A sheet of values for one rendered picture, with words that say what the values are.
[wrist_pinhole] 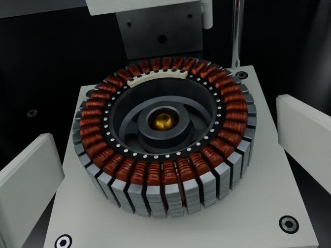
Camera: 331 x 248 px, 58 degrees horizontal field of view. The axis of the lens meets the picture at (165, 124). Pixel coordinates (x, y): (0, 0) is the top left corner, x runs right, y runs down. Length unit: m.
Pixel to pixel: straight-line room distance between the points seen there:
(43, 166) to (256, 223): 0.12
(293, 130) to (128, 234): 0.11
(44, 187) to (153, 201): 0.06
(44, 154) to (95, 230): 0.05
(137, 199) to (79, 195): 0.06
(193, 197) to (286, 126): 0.06
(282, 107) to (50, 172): 0.13
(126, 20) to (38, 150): 0.16
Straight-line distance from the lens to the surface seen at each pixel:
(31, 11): 0.46
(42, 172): 0.17
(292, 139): 0.17
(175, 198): 0.15
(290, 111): 0.16
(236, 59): 0.25
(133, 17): 0.28
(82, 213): 0.20
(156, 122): 0.19
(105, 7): 0.17
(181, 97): 0.21
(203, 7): 0.29
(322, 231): 0.20
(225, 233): 0.18
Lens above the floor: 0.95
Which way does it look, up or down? 48 degrees down
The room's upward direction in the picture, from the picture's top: 11 degrees counter-clockwise
